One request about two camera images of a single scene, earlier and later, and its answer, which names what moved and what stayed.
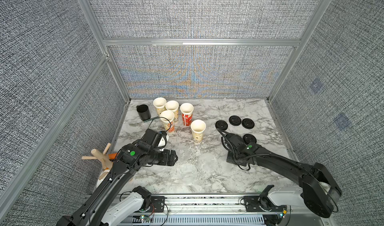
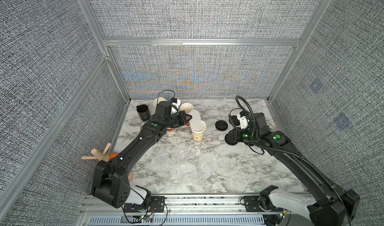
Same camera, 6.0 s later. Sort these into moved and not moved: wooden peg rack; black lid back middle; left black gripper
Moved: left black gripper
Not moved: wooden peg rack; black lid back middle
